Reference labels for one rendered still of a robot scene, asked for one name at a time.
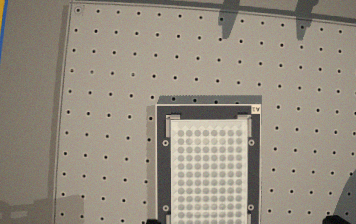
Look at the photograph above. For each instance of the white well plate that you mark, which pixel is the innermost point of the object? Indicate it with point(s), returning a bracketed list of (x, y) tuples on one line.
[(192, 187)]

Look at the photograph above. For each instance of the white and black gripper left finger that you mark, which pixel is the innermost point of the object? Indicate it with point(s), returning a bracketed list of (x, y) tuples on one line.
[(152, 221)]

